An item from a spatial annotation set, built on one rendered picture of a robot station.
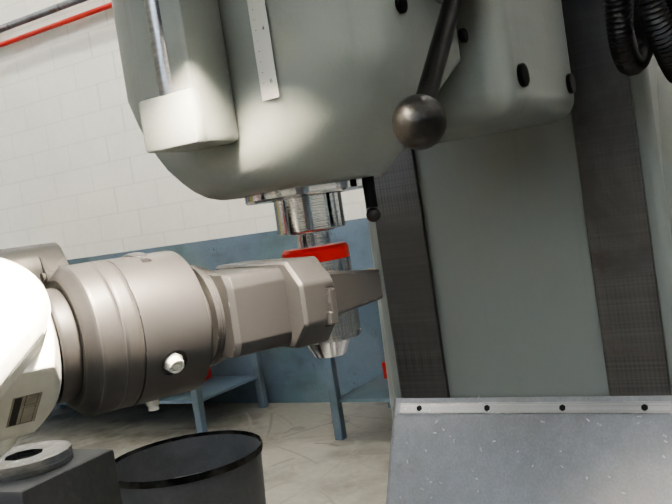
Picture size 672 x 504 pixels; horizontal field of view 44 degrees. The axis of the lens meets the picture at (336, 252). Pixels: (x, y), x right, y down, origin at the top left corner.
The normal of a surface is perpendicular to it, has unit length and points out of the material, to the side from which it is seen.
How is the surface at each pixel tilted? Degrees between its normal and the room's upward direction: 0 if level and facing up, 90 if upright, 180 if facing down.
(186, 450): 86
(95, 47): 90
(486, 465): 64
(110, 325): 79
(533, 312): 90
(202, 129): 90
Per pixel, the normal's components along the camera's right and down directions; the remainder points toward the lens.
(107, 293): 0.42, -0.58
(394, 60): 0.85, 0.22
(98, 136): -0.51, 0.12
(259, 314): 0.58, -0.04
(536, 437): -0.51, -0.33
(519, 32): 0.85, -0.10
